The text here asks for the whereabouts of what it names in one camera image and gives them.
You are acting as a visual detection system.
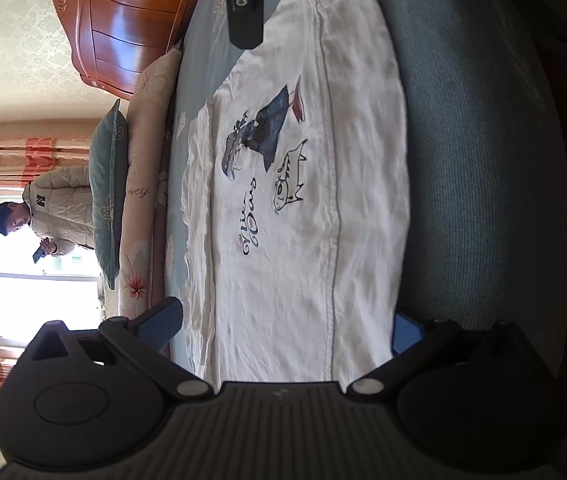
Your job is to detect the teal pillow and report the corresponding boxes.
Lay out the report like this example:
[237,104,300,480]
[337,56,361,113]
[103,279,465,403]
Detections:
[88,99,130,291]

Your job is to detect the pink floral quilt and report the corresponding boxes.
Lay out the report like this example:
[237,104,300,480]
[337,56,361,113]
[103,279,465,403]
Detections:
[118,42,184,356]

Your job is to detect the white printed t-shirt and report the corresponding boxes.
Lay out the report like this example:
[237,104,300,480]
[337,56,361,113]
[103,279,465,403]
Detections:
[181,0,411,386]

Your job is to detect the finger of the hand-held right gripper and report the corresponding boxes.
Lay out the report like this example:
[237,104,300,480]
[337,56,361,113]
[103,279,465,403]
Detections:
[206,0,279,48]

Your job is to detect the window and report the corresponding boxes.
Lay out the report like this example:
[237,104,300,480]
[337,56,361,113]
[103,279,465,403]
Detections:
[0,194,105,350]

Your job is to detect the wooden headboard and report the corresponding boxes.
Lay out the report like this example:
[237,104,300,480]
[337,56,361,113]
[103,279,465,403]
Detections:
[48,0,207,102]

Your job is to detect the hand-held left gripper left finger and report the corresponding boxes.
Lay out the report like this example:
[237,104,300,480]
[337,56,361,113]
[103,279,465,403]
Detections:
[31,296,214,402]

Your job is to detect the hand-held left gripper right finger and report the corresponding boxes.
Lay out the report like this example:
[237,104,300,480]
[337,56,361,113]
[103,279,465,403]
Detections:
[347,312,527,402]

